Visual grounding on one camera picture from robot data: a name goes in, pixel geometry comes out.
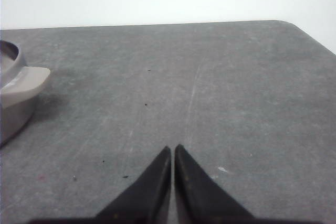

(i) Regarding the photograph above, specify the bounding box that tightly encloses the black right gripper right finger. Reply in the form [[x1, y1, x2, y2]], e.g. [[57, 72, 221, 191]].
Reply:
[[174, 144, 254, 224]]

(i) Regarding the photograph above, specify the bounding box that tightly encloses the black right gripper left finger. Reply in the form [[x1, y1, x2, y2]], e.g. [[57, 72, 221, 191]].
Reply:
[[96, 145, 172, 224]]

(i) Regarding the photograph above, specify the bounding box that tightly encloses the stainless steel steamer pot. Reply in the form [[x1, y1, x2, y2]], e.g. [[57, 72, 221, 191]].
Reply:
[[1, 40, 51, 146]]

